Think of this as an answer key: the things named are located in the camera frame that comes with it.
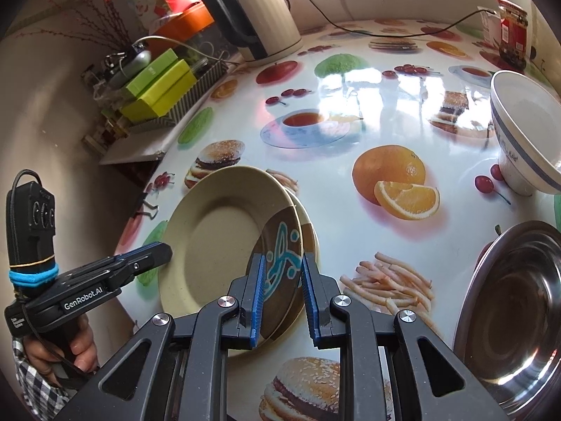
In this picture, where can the small white carton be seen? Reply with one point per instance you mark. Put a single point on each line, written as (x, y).
(488, 28)

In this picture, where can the white flat board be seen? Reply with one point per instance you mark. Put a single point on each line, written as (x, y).
(131, 149)

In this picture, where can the plain beige plate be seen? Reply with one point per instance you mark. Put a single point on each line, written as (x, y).
(309, 237)

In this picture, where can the person's left hand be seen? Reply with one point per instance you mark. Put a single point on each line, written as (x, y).
(83, 348)

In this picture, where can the food printed tablecloth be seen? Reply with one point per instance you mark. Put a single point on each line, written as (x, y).
(350, 109)

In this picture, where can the grey plastic gadget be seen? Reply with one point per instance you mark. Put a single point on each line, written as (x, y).
(138, 61)

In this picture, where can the cream electric kettle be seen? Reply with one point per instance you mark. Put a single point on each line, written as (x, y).
(267, 17)

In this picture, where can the striped storage basket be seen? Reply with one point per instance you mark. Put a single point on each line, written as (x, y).
(193, 101)

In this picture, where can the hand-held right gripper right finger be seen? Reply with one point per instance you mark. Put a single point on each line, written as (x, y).
(309, 302)

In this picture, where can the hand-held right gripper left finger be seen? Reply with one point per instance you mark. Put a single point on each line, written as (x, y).
(258, 298)

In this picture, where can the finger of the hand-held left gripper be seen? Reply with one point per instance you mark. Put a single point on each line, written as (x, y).
(149, 252)
(144, 272)

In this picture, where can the person's left forearm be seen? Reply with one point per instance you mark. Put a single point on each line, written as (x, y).
(35, 392)

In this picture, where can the dried flower branches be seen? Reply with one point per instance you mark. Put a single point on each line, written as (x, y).
(101, 22)

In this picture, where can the glass jar with red label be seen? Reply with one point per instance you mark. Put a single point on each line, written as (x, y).
(512, 30)

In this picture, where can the green cardboard box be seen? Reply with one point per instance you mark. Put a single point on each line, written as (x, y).
(149, 72)
(162, 92)

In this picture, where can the orange plastic container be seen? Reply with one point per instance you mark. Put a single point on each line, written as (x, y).
(193, 22)

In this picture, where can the beige plate with brown pattern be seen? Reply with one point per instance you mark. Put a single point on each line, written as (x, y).
(210, 237)

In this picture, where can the black binder clip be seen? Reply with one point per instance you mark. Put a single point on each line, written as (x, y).
(152, 208)

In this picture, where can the white bowl with blue rim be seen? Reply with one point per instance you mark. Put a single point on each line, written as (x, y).
(526, 114)

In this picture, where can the stainless steel bowl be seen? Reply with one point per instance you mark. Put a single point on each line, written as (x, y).
(517, 315)

